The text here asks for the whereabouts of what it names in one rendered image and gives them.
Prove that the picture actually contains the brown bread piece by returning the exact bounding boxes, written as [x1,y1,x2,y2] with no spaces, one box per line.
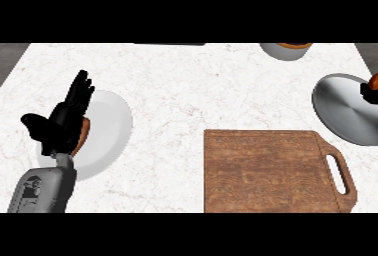
[70,116,93,158]

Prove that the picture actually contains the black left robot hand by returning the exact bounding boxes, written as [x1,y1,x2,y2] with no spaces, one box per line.
[20,69,98,158]

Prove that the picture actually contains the grey round cup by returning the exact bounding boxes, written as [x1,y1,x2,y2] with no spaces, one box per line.
[259,42,315,62]

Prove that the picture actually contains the white oval plate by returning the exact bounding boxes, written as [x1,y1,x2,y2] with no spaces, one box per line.
[36,89,135,182]

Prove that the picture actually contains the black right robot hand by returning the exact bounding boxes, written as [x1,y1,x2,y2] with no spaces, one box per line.
[359,82,378,105]

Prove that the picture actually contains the silver metal pan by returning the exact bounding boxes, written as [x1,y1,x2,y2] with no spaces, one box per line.
[310,73,378,147]

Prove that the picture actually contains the brown wooden cutting board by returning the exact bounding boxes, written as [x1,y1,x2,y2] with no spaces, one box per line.
[203,128,359,214]

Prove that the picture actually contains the brown round food piece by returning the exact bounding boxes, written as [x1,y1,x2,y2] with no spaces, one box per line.
[275,42,315,50]

